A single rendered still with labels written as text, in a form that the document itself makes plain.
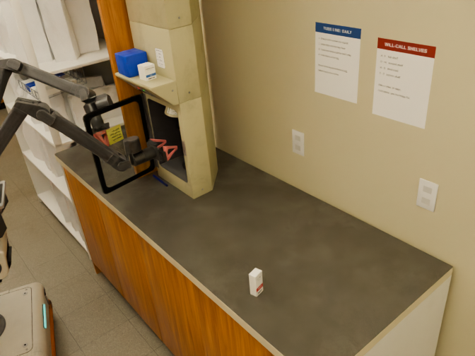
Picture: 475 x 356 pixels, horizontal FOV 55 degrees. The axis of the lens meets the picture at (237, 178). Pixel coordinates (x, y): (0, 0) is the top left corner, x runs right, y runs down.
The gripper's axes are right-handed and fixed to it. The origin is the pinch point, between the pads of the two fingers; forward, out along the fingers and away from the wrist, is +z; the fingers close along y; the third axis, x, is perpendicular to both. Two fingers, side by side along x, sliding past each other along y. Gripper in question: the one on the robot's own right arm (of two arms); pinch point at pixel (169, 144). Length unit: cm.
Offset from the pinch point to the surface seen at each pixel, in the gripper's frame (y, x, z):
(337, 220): -72, 24, 32
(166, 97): -14.9, -28.5, -5.4
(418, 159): -99, -10, 43
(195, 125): -14.8, -11.9, 6.0
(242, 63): -5, -27, 43
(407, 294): -115, 24, 15
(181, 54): -15.0, -43.2, 4.6
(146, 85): -9.5, -33.9, -10.2
